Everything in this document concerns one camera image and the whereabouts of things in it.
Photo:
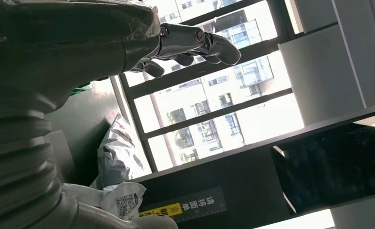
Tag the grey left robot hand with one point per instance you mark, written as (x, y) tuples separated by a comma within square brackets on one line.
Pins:
[(64, 41)]

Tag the grey poly parcel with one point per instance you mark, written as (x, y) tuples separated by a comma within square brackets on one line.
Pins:
[(121, 199)]

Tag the white poly parcel, red stripes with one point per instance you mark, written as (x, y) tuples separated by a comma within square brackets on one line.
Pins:
[(118, 155)]

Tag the black inbound scanning machine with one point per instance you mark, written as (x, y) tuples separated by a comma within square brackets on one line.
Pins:
[(254, 177)]

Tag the dark green table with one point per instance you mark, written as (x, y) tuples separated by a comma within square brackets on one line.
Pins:
[(83, 113)]

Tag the pale building outside window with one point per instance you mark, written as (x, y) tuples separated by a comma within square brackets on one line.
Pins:
[(206, 91)]

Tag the dark window frame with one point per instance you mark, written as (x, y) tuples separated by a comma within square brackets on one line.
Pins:
[(206, 68)]

